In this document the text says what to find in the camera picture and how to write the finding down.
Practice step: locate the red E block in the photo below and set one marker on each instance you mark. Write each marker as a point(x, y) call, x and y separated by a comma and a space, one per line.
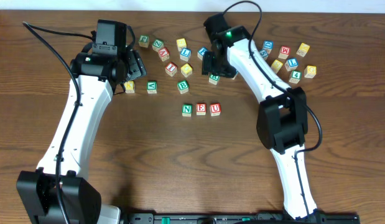
point(201, 109)

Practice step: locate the red A block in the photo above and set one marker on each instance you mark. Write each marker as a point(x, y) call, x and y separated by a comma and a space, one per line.
point(163, 54)

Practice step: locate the yellow O block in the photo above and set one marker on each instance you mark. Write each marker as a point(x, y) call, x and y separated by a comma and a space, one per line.
point(186, 70)

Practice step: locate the green V block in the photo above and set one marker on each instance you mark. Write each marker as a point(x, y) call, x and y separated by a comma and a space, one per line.
point(152, 87)

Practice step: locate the red U block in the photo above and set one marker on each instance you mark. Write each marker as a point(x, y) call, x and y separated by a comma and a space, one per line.
point(215, 109)

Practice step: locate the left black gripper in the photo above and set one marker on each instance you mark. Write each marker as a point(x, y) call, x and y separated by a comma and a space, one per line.
point(135, 65)

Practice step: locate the green R block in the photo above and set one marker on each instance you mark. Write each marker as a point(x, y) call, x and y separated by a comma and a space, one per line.
point(213, 79)

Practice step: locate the green N block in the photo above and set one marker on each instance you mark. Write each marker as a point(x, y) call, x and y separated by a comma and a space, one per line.
point(186, 110)

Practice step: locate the blue 5 block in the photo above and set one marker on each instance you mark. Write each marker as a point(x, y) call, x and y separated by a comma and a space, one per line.
point(263, 54)

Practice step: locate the blue P block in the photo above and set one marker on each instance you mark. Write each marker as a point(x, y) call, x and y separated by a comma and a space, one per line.
point(201, 52)

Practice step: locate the green J block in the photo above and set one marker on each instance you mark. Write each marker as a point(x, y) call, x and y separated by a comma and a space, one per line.
point(144, 41)

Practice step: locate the yellow block middle right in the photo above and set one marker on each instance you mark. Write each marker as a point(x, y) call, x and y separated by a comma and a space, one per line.
point(276, 66)

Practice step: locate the red I block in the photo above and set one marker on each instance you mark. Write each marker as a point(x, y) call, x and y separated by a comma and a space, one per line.
point(171, 69)

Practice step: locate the yellow block far right top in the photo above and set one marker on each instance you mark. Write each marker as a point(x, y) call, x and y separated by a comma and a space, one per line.
point(303, 49)

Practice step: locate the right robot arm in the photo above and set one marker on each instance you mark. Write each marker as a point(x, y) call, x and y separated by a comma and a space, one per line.
point(282, 118)

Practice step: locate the blue L block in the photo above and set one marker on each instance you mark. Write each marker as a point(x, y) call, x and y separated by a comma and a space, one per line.
point(185, 54)

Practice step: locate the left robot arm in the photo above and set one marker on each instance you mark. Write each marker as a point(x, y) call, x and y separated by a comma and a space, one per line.
point(58, 191)

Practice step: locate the blue D block right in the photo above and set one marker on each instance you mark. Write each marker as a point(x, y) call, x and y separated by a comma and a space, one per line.
point(268, 46)

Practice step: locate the green 4 block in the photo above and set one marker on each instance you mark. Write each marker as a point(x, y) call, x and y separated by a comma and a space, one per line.
point(295, 76)

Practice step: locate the yellow K block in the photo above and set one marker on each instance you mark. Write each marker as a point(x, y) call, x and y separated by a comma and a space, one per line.
point(129, 87)

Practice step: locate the green B block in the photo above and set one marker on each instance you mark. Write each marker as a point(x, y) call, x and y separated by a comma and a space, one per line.
point(183, 86)

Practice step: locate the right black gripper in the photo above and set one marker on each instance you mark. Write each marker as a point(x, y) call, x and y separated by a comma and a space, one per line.
point(209, 63)

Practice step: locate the red M block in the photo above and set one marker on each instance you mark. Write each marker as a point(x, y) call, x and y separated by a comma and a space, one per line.
point(284, 52)

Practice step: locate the yellow S block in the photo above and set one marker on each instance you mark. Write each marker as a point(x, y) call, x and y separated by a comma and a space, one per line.
point(181, 44)

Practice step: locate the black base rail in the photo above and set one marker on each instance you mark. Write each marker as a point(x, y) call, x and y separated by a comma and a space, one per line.
point(260, 218)

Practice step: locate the blue I block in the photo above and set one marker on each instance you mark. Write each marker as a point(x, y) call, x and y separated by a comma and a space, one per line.
point(291, 64)

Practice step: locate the yellow block far right low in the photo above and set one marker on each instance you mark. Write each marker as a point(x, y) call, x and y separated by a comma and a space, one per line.
point(310, 71)

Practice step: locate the green Z block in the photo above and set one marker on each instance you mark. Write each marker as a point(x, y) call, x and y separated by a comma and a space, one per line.
point(157, 45)

